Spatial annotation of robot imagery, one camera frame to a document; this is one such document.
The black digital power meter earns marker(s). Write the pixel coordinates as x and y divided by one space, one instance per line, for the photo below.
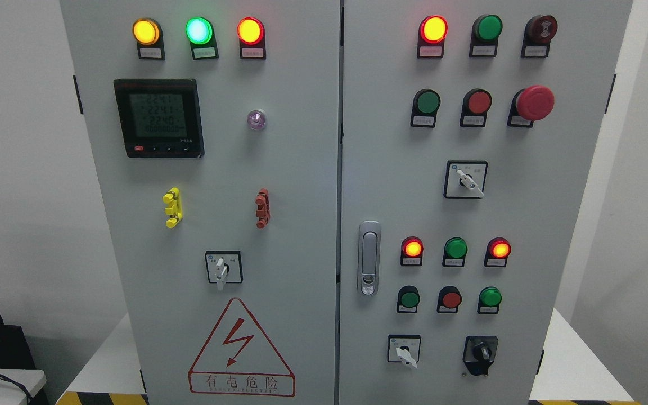
160 118

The black selector knob switch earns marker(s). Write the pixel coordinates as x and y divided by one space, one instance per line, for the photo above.
479 354

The red lit indicator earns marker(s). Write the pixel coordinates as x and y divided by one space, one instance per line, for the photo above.
412 251
431 36
497 252

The green lit indicator light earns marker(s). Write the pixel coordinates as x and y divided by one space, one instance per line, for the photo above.
202 39

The white rotary switch door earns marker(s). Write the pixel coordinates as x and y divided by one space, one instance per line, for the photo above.
224 267

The red lit indicator top right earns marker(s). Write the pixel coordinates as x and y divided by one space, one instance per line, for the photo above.
431 36

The white rotary switch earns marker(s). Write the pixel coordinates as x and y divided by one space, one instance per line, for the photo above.
465 179
404 349

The small clear purple lamp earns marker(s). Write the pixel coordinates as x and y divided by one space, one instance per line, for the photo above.
256 120

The white rotary switch upper right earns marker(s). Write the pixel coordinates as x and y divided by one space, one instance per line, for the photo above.
465 179

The green push button top row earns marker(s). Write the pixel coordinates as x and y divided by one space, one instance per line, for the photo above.
484 36

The green push button lower left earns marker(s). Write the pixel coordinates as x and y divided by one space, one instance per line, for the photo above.
408 299

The red indicator light left door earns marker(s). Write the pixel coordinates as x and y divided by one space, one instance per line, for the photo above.
252 37

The white rotary switch bottom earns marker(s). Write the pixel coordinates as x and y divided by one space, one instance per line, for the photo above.
404 349

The yellow terminal connector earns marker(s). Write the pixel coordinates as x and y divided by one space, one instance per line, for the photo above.
173 207

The red emergency stop button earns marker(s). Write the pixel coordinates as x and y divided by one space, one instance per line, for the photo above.
530 105

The grey cabinet left door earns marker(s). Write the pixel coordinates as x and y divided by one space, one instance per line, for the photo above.
289 266

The red push button second row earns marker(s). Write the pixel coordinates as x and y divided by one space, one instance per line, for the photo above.
474 108

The grey cabinet door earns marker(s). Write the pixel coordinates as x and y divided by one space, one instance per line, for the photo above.
394 174
289 266

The grey cabinet right door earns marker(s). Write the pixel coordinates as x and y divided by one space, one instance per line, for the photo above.
394 174

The green push button lower right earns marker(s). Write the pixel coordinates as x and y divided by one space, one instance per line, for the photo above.
489 301

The red terminal connector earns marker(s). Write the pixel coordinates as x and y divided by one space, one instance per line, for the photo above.
262 212

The white box bottom left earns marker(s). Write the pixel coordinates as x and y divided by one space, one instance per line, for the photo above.
34 381

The red push button lower middle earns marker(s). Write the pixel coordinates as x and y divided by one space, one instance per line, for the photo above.
449 300

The dark red buzzer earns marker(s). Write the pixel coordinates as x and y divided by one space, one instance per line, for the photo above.
538 34

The silver door handle lock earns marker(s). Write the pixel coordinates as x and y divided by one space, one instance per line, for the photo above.
369 233

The red electric hazard warning sticker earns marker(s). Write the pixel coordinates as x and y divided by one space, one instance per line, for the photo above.
238 358

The green indicator lower middle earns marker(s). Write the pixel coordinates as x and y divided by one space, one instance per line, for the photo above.
454 252

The red lit indicator lower left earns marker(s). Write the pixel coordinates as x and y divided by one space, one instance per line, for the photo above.
412 251

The yellow indicator light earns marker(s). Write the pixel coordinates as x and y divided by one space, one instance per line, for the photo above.
149 38

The red lit indicator lower right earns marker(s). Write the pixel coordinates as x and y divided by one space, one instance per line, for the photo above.
497 252

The green push button second row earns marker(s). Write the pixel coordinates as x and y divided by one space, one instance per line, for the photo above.
425 105

